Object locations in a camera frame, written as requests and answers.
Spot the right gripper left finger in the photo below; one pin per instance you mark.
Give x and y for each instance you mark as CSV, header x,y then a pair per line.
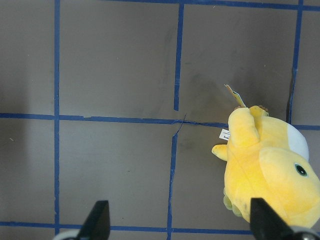
x,y
97,224

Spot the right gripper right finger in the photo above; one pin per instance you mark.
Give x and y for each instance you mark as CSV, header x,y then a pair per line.
x,y
265,223

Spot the yellow plush dinosaur toy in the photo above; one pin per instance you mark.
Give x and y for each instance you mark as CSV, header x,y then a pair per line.
x,y
268,158

